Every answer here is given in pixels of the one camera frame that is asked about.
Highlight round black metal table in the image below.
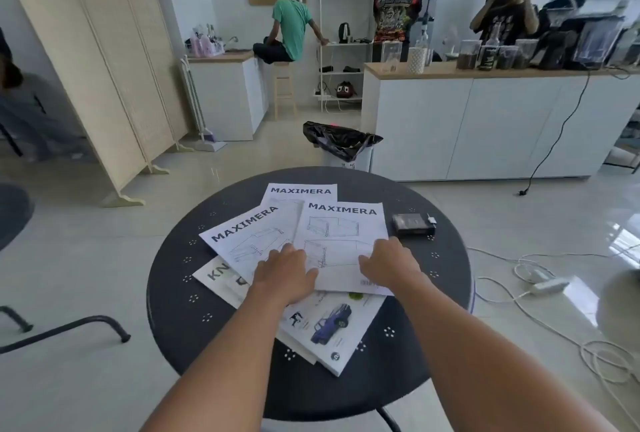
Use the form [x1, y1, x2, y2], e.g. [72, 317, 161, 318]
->
[145, 166, 475, 423]

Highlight black power cable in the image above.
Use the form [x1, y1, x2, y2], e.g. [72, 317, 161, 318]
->
[518, 69, 593, 197]

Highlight cream cabinet-sketch paper booklet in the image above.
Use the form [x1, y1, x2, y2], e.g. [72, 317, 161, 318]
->
[192, 256, 261, 310]

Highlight white power strip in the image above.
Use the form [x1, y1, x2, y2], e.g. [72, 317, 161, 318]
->
[529, 276, 571, 296]

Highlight rattan folding screen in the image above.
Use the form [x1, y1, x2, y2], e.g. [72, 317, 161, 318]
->
[0, 0, 193, 207]

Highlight pink bottles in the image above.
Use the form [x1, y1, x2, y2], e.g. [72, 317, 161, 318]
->
[191, 34, 216, 57]

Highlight white drawer-sketch paper booklet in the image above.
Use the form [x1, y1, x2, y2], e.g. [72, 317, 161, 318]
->
[199, 204, 306, 277]
[291, 199, 396, 297]
[261, 183, 339, 217]

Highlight white power adapter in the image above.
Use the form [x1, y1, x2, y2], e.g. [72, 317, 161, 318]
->
[515, 266, 556, 283]

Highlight clear water container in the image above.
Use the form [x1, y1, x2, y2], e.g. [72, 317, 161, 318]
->
[572, 16, 626, 70]

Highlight wooden stool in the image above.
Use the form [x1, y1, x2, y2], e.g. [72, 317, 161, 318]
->
[272, 61, 299, 120]

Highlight round black side table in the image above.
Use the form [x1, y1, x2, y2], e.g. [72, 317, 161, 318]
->
[0, 183, 36, 253]

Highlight person's left forearm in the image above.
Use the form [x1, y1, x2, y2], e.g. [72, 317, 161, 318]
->
[141, 282, 296, 432]

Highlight clear glass bottle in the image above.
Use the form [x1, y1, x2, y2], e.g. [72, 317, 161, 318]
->
[415, 26, 433, 67]

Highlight person's right hand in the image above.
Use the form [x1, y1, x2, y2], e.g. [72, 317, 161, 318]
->
[357, 237, 431, 295]

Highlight white patterned cup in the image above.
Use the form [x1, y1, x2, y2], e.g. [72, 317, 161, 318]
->
[407, 46, 427, 74]

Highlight white bin black bag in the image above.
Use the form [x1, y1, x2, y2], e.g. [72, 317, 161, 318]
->
[303, 121, 383, 173]

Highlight person's right forearm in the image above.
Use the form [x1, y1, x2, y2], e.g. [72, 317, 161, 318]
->
[387, 271, 619, 432]

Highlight white illustrated book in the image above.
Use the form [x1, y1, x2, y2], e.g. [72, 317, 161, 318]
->
[272, 289, 387, 377]

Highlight clear plastic pitcher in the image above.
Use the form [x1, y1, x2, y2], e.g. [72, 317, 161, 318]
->
[381, 40, 403, 73]

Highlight black coffee grinder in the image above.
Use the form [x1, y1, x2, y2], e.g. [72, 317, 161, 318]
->
[532, 29, 576, 70]

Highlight small black device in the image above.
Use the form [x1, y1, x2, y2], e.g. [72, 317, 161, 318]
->
[391, 213, 437, 237]

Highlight white floor cable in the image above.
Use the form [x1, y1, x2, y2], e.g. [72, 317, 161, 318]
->
[465, 246, 640, 417]

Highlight white broom and dustpan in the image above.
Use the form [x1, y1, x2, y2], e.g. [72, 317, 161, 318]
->
[179, 55, 229, 153]

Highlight long white counter cabinet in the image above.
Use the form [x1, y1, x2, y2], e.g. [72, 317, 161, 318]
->
[359, 61, 640, 183]

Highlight person's left hand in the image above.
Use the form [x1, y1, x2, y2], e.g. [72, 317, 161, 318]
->
[248, 242, 319, 309]

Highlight black tubular chair base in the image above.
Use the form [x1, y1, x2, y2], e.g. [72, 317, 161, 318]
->
[0, 305, 132, 355]

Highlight dark green label bottle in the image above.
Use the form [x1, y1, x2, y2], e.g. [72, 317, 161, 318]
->
[477, 21, 501, 71]

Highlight small white sink cabinet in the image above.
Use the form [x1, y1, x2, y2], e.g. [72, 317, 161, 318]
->
[188, 50, 269, 143]

